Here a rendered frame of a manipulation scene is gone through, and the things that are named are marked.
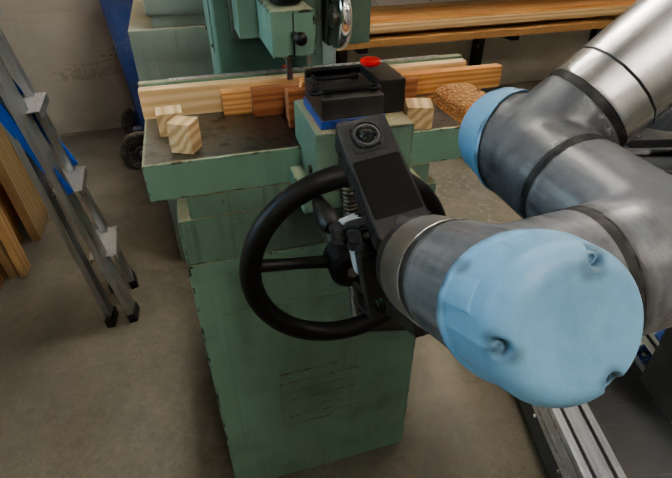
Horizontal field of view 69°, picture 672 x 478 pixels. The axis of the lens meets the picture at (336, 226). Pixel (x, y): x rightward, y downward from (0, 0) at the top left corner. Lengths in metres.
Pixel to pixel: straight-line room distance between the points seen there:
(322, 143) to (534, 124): 0.34
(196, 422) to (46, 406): 0.45
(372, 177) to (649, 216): 0.19
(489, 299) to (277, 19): 0.65
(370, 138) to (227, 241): 0.46
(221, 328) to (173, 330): 0.83
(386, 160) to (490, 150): 0.08
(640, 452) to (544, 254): 1.15
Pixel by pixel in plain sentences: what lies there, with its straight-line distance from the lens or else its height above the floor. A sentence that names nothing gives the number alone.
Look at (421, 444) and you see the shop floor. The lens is 1.44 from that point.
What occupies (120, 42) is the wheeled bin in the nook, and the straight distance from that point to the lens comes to 2.57.
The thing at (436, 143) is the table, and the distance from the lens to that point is 0.83.
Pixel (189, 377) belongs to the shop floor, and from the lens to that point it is 1.61.
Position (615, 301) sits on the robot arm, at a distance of 0.23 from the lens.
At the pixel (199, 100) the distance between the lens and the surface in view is 0.89.
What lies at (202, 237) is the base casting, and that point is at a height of 0.76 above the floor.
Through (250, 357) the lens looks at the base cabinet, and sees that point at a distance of 1.00.
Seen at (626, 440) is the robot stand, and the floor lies 0.21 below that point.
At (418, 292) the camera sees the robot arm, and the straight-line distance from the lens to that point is 0.27.
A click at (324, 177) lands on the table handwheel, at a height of 0.95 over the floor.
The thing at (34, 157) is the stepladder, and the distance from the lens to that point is 1.53.
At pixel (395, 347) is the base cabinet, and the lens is 1.11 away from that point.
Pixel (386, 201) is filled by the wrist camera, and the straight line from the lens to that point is 0.37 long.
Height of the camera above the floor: 1.22
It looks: 35 degrees down
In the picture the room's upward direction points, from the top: straight up
